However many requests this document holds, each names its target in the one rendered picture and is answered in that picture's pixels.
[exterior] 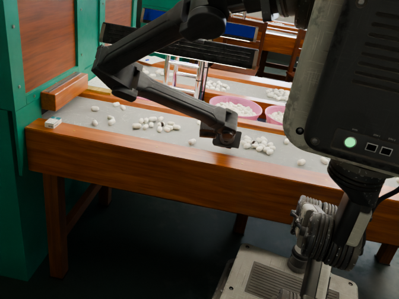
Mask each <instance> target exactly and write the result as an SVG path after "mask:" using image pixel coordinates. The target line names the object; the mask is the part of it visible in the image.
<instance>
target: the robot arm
mask: <svg viewBox="0 0 399 299"><path fill-rule="evenodd" d="M244 11H246V12H247V14H250V13H254V12H260V11H261V12H262V20H263V22H264V23H265V22H269V21H273V20H275V19H277V18H278V13H276V14H274V13H273V12H272V9H271V6H270V2H269V0H181V1H179V2H178V3H177V4H176V5H175V6H174V7H173V8H172V9H170V10H169V11H168V12H166V13H164V14H163V15H161V16H159V17H158V18H156V19H155V20H153V21H151V22H149V23H148V24H146V25H144V26H143V27H141V28H139V29H138V30H136V31H134V32H133V33H131V34H129V35H127V36H126V37H124V38H123V39H121V40H119V41H118V42H116V43H114V44H112V45H110V46H104V45H102V44H101V45H100V46H98V47H97V52H96V56H95V58H96V59H95V60H94V63H93V67H92V69H91V71H92V73H94V74H95V75H96V76H97V77H98V78H99V79H100V80H101V81H102V82H103V83H104V84H105V85H106V86H107V87H108V88H110V89H111V90H112V94H113V95H114V96H115V97H118V98H121V99H123V100H126V101H128V102H131V103H132V102H133V101H135V100H136V99H137V97H142V98H146V99H148V100H151V101H153V102H155V103H158V104H161V105H163V106H166V107H168V108H170V109H173V110H176V111H177V112H180V113H183V114H185V115H187V116H190V117H193V118H195V119H197V120H200V121H201V123H200V129H199V137H200V138H212V139H213V141H212V143H213V145H214V146H218V147H222V148H228V149H231V148H237V149H238V148H239V145H240V139H241V135H242V133H241V132H240V131H237V125H238V113H237V112H235V111H233V110H230V109H228V108H223V107H221V106H215V105H212V104H208V103H206V102H204V101H202V100H199V99H197V98H195V97H193V96H190V95H188V94H185V93H183V92H181V91H179V90H176V89H174V88H172V87H170V86H168V85H165V84H163V83H161V82H158V81H156V80H154V79H152V78H151V77H149V76H148V75H146V74H145V73H144V72H142V71H143V65H142V64H140V63H138V62H137V61H138V60H140V59H142V58H144V57H146V56H148V55H150V54H152V53H154V52H156V51H158V50H160V49H162V48H164V47H166V46H168V45H170V44H172V43H174V42H176V41H178V40H180V39H182V38H184V39H186V40H187V41H189V42H191V43H192V42H194V41H196V40H198V39H205V40H212V39H216V38H219V37H220V36H222V35H223V34H224V33H225V30H226V23H227V20H228V17H229V15H230V12H231V13H232V14H234V13H238V12H244Z"/></svg>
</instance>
